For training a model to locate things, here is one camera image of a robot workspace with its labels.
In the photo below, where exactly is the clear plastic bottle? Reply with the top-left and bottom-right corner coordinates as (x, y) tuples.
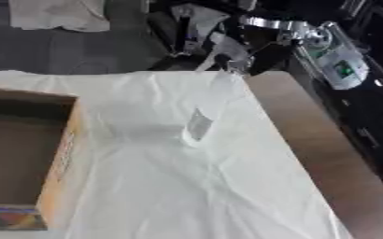
(179, 69), (249, 149)

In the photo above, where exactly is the white cloth on floor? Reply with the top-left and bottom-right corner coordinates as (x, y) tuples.
(7, 0), (113, 33)

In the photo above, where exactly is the black chair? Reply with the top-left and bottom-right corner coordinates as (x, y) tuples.
(144, 0), (241, 71)

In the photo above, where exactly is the tan cardboard box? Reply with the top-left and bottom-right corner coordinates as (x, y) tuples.
(0, 86), (89, 232)

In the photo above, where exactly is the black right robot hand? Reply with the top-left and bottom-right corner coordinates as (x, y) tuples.
(194, 28), (298, 77)

